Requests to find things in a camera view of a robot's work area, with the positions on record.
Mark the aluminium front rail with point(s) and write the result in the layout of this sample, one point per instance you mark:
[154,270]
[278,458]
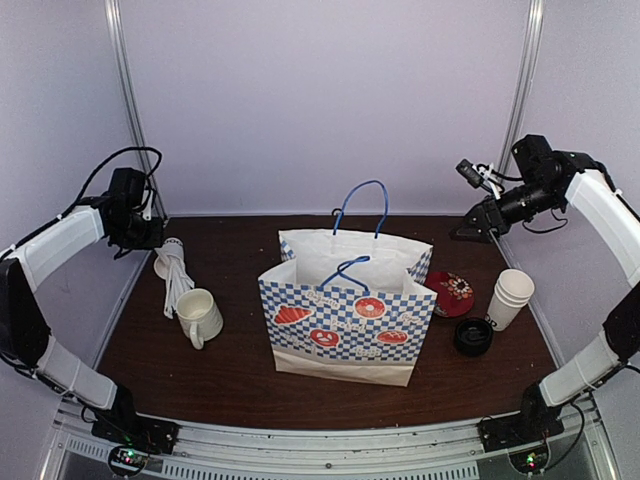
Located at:
[453,450]

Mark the paper cup holding straws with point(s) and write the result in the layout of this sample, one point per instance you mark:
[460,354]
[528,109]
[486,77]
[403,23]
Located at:
[170,267]

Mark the stack of paper cups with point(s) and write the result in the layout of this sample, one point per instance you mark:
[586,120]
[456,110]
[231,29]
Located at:
[512,291]

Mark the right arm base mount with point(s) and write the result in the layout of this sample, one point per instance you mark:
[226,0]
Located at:
[498,433]

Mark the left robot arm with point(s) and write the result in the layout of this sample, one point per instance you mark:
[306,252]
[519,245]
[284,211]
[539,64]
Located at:
[122,217]

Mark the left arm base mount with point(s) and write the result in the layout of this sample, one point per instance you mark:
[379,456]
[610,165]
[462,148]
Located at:
[147,434]

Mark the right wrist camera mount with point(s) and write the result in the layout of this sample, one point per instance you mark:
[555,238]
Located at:
[481,177]

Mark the cream ceramic mug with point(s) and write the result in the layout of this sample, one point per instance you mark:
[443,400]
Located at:
[199,317]

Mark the blue checkered paper bag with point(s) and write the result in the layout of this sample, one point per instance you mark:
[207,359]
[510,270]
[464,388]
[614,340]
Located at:
[348,305]

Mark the stack of black lids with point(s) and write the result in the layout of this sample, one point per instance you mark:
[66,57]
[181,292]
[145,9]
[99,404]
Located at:
[473,337]

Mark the red floral plate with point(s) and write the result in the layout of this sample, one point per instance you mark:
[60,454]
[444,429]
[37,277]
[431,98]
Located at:
[455,295]

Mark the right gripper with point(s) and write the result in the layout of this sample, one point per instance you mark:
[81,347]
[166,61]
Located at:
[484,221]

